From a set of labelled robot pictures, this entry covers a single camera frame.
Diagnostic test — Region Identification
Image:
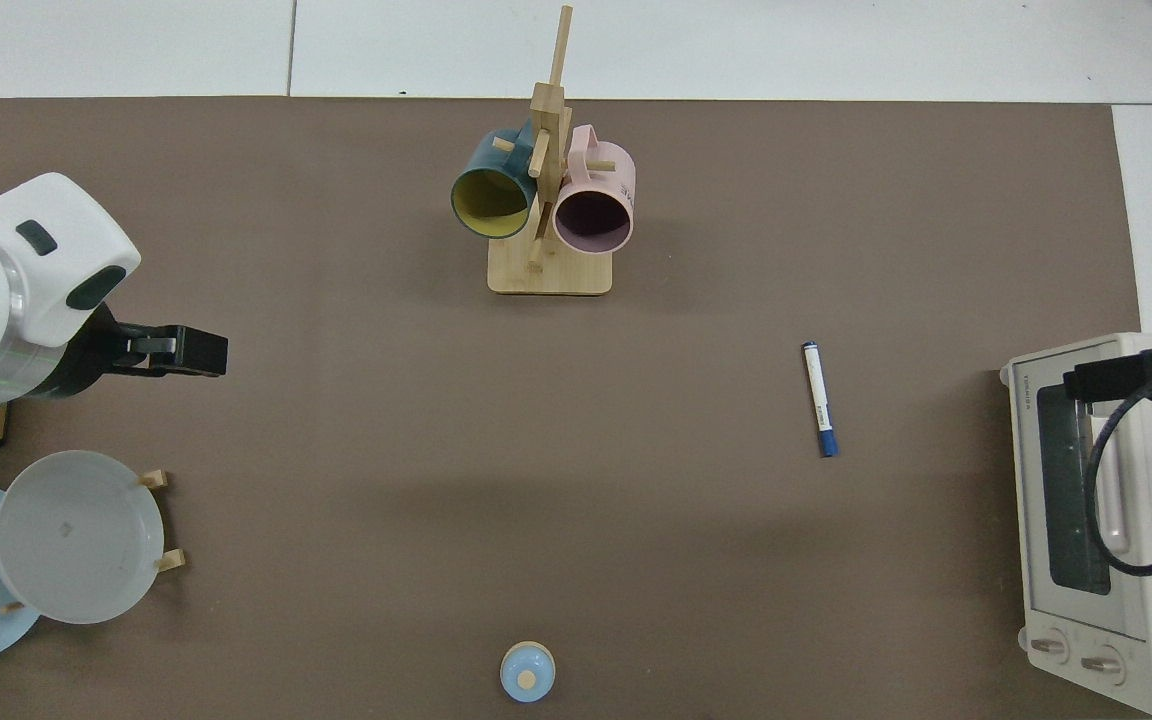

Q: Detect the blue and white marker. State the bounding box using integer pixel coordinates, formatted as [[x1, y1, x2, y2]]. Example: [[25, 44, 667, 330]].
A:
[[801, 341, 839, 459]]

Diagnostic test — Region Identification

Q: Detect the grey plate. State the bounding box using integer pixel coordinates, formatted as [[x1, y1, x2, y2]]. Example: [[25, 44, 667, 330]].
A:
[[0, 450, 165, 626]]

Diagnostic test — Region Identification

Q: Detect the wooden plate rack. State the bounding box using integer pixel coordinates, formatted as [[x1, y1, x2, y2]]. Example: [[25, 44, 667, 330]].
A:
[[0, 468, 187, 613]]

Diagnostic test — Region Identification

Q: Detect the dark teal cup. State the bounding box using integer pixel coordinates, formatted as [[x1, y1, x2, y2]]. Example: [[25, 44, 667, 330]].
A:
[[451, 120, 543, 239]]

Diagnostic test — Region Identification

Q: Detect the wooden cup stand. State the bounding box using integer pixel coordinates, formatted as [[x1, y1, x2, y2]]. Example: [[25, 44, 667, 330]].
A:
[[487, 5, 617, 296]]

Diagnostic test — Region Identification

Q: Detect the brown table cloth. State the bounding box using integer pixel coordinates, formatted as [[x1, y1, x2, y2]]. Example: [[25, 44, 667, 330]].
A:
[[0, 97, 1142, 720]]

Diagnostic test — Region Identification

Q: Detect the pink cup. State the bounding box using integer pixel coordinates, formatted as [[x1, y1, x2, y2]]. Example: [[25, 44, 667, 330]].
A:
[[552, 124, 636, 255]]

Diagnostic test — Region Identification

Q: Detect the small blue round thing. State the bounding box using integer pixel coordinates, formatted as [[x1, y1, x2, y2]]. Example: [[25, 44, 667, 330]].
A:
[[500, 641, 557, 703]]

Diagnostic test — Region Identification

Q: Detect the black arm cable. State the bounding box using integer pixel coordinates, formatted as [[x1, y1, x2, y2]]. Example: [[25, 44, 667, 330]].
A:
[[1083, 345, 1152, 578]]

